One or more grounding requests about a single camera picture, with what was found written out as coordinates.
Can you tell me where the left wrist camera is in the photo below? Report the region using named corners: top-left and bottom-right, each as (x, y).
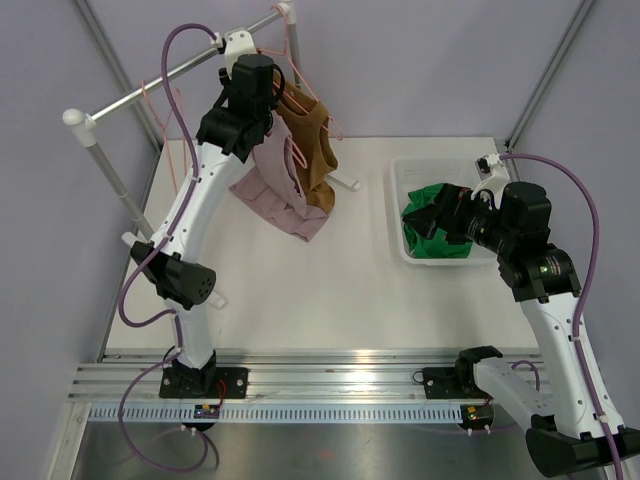
top-left (211, 28), bottom-right (258, 77)

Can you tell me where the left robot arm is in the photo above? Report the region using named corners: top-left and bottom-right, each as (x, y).
top-left (130, 54), bottom-right (284, 399)

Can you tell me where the purple cable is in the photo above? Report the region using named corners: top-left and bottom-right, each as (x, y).
top-left (117, 22), bottom-right (221, 476)
top-left (499, 153), bottom-right (626, 480)

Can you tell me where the pink hanger of brown top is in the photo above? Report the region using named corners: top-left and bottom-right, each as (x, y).
top-left (257, 47), bottom-right (344, 141)

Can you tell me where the green tank top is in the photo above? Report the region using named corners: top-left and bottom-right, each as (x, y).
top-left (402, 183), bottom-right (474, 260)

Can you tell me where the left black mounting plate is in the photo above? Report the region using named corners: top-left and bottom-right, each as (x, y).
top-left (159, 366), bottom-right (249, 400)

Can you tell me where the right frame post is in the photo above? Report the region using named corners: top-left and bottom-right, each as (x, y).
top-left (503, 0), bottom-right (598, 152)

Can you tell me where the left frame post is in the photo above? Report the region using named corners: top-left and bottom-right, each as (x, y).
top-left (70, 0), bottom-right (163, 154)

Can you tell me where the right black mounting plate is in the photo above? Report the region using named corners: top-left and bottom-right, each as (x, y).
top-left (412, 367), bottom-right (490, 401)

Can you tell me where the pink hanger of mauve top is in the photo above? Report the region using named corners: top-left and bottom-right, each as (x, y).
top-left (284, 136), bottom-right (308, 169)

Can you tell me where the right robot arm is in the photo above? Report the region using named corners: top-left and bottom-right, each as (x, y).
top-left (402, 182), bottom-right (639, 478)

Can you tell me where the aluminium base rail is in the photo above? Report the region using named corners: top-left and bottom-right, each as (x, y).
top-left (68, 348), bottom-right (458, 403)

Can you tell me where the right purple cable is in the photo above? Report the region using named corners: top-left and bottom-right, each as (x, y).
top-left (499, 153), bottom-right (626, 480)

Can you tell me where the clothes rack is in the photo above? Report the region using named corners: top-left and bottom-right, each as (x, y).
top-left (61, 0), bottom-right (363, 309)

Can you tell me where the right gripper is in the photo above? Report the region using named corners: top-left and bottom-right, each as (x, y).
top-left (404, 183), bottom-right (516, 256)

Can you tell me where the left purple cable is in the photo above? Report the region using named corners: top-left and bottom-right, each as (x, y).
top-left (117, 22), bottom-right (221, 476)

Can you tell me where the mauve tank top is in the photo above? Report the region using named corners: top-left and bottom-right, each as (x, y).
top-left (229, 114), bottom-right (329, 242)

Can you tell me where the pink hanger of green top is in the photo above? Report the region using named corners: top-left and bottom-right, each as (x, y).
top-left (139, 79), bottom-right (196, 192)

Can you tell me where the frame post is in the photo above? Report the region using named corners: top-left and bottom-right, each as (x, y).
top-left (503, 0), bottom-right (598, 152)
top-left (70, 0), bottom-right (163, 154)

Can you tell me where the white slotted cable duct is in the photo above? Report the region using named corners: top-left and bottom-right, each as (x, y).
top-left (89, 403), bottom-right (462, 424)

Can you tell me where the black mounting plate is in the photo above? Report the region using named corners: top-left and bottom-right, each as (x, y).
top-left (159, 366), bottom-right (249, 400)
top-left (412, 367), bottom-right (490, 401)

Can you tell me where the brown tank top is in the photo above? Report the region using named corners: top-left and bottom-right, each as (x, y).
top-left (276, 81), bottom-right (338, 214)

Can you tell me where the white plastic basket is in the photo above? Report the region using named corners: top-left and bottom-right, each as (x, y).
top-left (389, 157), bottom-right (495, 267)

